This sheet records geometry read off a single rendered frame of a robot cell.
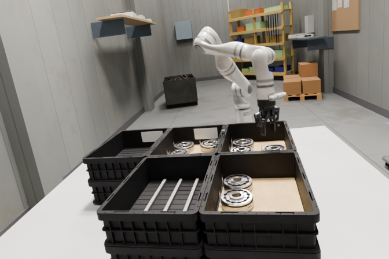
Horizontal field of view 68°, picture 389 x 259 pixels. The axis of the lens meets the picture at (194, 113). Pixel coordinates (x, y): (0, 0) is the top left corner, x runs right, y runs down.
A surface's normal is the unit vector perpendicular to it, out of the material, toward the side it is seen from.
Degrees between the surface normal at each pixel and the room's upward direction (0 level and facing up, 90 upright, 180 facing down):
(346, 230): 0
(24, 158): 90
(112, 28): 90
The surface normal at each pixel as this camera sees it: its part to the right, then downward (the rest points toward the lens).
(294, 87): -0.32, 0.26
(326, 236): -0.12, -0.96
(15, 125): -0.09, 0.25
